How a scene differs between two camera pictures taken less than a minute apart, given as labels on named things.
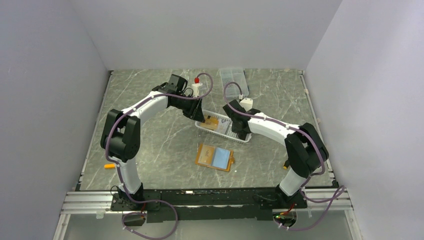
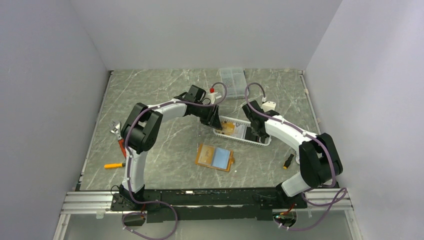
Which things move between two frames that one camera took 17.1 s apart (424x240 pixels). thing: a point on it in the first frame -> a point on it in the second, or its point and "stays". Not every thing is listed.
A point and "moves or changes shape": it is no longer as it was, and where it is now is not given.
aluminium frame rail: x=333 y=201 stays
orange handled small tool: x=108 y=166 stays
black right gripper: x=234 y=129 -> x=261 y=134
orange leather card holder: x=214 y=157 stays
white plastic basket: x=221 y=125 moves or changes shape
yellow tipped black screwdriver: x=287 y=163 stays
